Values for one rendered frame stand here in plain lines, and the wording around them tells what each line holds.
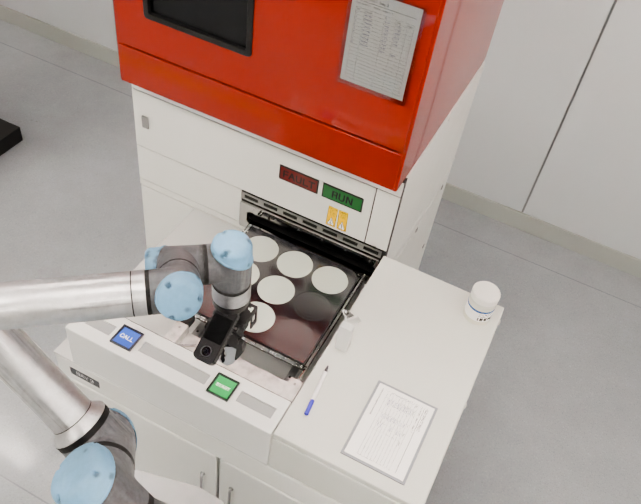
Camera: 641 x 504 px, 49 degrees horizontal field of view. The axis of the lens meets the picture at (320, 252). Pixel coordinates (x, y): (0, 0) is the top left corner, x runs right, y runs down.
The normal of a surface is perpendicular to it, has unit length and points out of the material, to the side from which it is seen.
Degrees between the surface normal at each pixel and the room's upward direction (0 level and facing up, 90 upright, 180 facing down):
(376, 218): 90
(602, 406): 0
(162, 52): 90
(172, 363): 0
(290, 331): 0
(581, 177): 90
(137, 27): 90
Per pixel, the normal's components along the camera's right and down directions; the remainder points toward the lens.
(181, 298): 0.22, 0.29
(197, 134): -0.44, 0.61
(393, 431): 0.11, -0.69
